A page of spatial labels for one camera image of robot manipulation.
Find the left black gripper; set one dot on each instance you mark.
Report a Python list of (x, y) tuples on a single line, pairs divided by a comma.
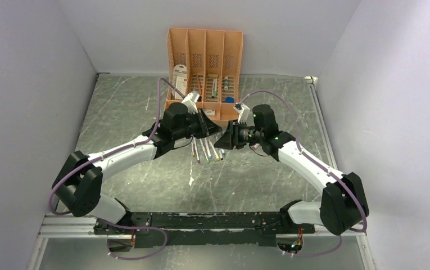
[(210, 127)]

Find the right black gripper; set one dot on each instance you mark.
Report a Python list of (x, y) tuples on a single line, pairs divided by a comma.
[(231, 137)]

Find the mint cap yellow tip pen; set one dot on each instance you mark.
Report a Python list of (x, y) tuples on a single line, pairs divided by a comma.
[(214, 151)]

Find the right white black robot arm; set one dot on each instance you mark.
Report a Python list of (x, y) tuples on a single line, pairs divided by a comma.
[(286, 149)]

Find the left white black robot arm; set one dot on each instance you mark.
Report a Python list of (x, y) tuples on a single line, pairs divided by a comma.
[(79, 182)]

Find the small white box in organizer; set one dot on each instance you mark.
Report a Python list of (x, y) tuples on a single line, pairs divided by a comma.
[(209, 112)]

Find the white packet in organizer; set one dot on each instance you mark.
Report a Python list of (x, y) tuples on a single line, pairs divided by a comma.
[(179, 78)]

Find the orange desk organizer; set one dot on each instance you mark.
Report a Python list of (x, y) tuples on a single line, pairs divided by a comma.
[(213, 59)]

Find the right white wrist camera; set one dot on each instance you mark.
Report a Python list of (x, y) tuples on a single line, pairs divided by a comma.
[(243, 112)]

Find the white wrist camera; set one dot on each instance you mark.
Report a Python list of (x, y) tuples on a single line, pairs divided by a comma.
[(190, 101), (243, 112)]

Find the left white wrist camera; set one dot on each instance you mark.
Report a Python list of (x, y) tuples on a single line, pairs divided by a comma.
[(190, 101)]

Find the aluminium frame rail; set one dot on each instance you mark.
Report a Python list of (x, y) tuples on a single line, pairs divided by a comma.
[(343, 204)]

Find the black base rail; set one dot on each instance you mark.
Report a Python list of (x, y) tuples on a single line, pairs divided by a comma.
[(218, 228)]

